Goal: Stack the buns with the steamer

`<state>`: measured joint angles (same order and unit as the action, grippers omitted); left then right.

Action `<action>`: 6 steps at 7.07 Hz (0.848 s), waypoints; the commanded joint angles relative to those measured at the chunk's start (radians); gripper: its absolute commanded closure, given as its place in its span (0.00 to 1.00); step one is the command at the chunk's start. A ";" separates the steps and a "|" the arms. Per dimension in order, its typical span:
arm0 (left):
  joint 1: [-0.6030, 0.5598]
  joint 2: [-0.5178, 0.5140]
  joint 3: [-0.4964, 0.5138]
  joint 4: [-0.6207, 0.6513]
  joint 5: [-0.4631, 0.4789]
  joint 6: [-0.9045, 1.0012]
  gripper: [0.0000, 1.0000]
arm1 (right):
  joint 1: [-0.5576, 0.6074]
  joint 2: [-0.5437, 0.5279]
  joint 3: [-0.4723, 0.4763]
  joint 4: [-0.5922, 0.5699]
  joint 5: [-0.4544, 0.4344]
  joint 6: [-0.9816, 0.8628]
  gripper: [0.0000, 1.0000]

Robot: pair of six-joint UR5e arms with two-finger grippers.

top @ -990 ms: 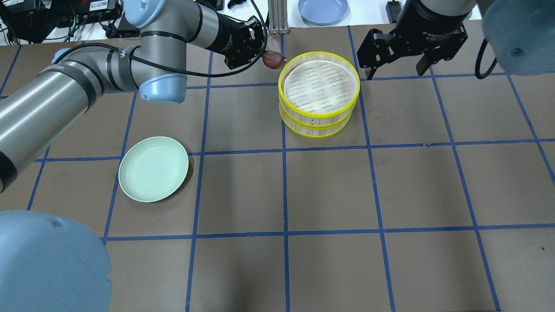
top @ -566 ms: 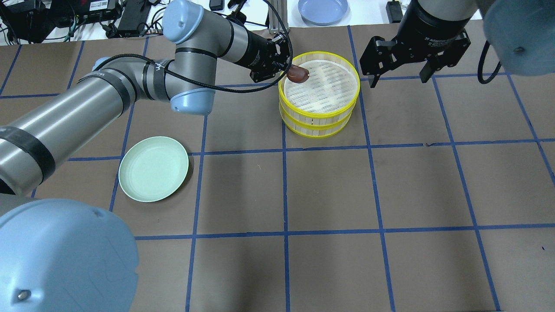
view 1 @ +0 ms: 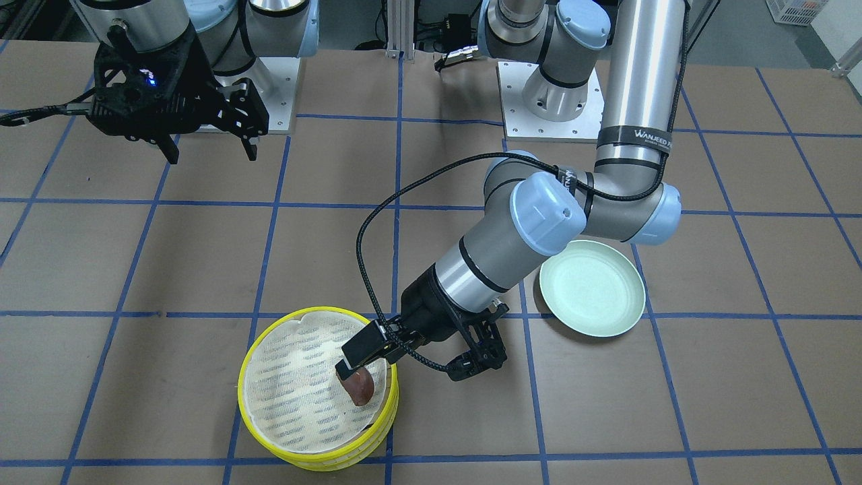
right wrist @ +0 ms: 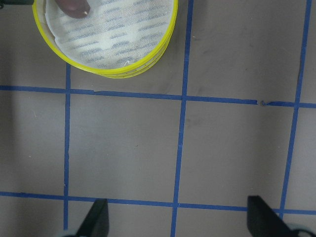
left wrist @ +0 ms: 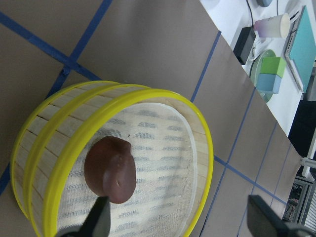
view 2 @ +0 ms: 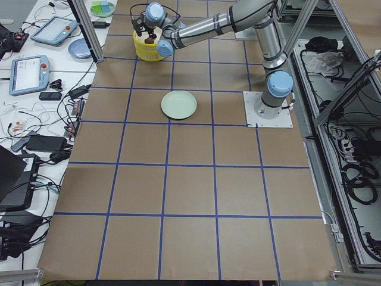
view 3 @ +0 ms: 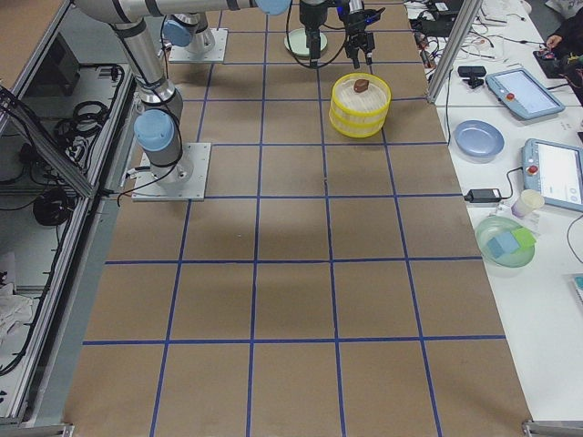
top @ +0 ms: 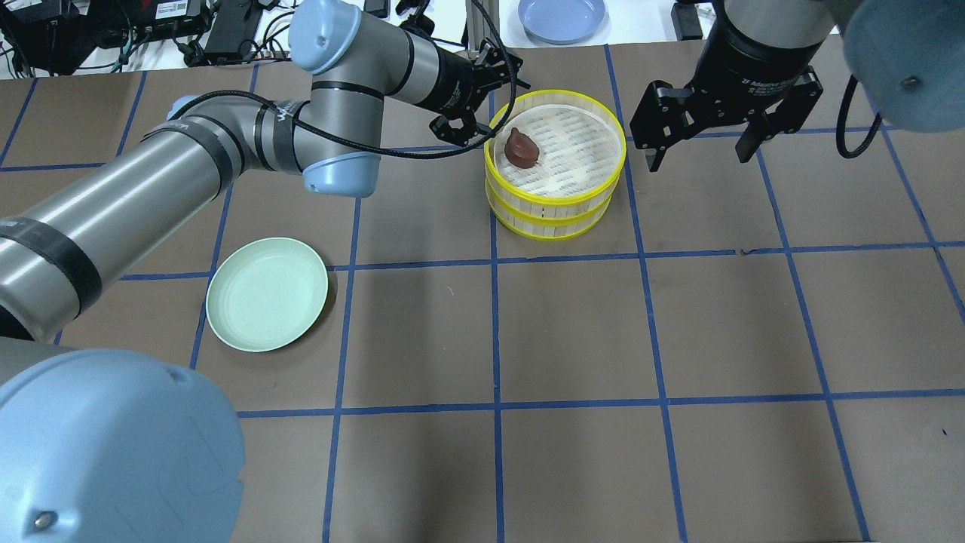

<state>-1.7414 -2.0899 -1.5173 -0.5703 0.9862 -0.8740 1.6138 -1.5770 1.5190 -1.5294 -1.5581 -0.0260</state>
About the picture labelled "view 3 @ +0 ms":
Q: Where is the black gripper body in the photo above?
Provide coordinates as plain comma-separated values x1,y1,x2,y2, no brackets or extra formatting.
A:
337,1,385,52
299,0,328,46

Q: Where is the dark red bun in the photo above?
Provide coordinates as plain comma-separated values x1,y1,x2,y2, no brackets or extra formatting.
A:
353,78,370,94

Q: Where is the yellow steamer basket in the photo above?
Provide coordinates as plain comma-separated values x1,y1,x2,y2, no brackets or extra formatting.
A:
329,108,387,138
330,73,392,116

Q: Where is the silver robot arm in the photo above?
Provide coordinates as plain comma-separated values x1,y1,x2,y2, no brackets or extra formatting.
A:
76,1,292,186
160,1,385,70

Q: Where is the light green plate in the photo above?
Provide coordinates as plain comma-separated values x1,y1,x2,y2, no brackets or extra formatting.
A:
283,28,310,60

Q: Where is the black webcam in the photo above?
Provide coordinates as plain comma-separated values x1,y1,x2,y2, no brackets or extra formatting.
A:
457,66,486,89

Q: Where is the blue plate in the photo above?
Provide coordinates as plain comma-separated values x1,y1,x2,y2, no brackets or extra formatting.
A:
454,120,505,163

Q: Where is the teach pendant far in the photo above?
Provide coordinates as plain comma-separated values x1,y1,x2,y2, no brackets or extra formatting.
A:
485,67,565,120

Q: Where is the teach pendant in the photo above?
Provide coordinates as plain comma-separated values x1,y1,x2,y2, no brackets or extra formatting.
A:
521,138,582,212
485,67,565,120

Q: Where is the black power adapter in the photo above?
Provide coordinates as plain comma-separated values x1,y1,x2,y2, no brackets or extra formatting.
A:
464,188,503,204

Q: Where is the paper cup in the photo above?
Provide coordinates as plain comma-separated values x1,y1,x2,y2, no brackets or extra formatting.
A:
511,189,545,219

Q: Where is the teach pendant near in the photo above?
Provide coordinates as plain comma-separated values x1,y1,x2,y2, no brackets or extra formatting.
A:
521,138,582,212

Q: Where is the green bowl with sponges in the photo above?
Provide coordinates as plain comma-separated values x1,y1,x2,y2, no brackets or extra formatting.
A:
476,216,537,268

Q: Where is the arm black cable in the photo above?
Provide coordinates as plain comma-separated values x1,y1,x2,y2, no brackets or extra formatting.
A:
284,0,352,70

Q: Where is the aluminium frame post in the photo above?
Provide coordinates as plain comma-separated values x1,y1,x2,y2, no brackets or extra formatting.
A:
426,0,482,104

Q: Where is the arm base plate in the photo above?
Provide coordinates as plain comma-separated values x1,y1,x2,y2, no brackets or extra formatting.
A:
130,143,211,201
169,28,229,64

